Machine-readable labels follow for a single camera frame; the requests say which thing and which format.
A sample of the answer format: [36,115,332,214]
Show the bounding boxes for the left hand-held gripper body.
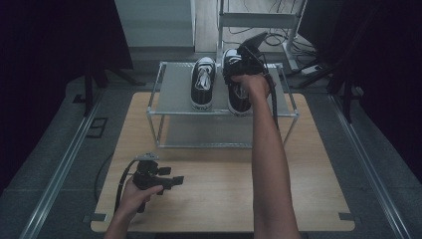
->
[132,152,174,197]

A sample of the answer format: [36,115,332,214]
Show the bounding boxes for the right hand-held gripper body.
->
[228,31,270,78]

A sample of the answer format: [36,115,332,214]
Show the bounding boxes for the black canvas sneaker white laces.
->
[190,56,217,112]
[221,48,254,118]

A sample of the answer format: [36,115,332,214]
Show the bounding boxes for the grey two-tier metal shoe rack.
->
[146,61,301,150]

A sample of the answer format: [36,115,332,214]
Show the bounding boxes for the person's right hand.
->
[230,73,272,102]

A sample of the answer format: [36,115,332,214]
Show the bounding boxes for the person's left hand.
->
[116,179,164,222]

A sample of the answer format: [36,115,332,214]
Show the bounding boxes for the white power strip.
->
[300,64,323,76]

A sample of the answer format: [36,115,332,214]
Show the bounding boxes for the pale grey cabinet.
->
[113,0,197,50]

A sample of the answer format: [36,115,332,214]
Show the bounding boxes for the black tripod stand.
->
[294,58,364,124]
[82,62,147,118]

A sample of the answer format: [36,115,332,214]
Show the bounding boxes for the dark curtain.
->
[0,0,134,195]
[298,0,422,184]

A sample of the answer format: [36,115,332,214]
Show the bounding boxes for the left hand-held gripper black cable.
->
[113,159,139,214]

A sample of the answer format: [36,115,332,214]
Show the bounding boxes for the hand-held gripper black cable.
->
[257,53,281,130]
[113,159,139,214]

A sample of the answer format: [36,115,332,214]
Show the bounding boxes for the black floor cables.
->
[221,0,320,65]

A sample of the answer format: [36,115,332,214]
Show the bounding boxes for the white metal frame stand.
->
[215,0,309,73]

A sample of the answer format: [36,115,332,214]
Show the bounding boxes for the right hand-held gripper black cable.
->
[257,53,281,130]

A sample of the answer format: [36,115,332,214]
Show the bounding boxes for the thin black floor cable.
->
[94,151,114,204]

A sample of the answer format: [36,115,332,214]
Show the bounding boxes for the grey table bracket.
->
[83,213,108,224]
[337,212,361,222]

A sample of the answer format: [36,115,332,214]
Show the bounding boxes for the black floor outlet frame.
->
[85,117,109,139]

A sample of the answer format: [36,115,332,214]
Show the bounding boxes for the metal floor rail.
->
[327,94,413,239]
[19,89,105,239]

